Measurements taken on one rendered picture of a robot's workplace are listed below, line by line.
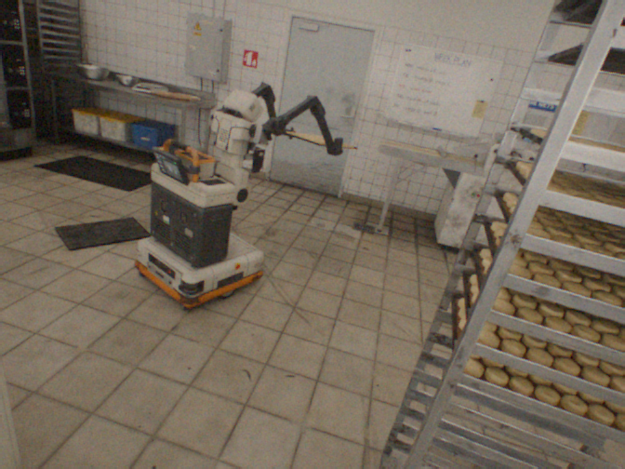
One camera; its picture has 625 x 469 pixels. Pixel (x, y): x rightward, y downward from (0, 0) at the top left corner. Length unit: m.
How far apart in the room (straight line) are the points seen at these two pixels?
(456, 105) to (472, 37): 0.71
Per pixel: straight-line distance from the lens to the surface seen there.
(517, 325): 0.93
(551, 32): 1.24
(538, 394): 1.09
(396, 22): 4.96
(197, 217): 2.32
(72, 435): 2.03
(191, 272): 2.44
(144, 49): 6.00
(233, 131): 2.51
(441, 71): 4.92
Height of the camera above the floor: 1.55
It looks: 24 degrees down
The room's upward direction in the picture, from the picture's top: 11 degrees clockwise
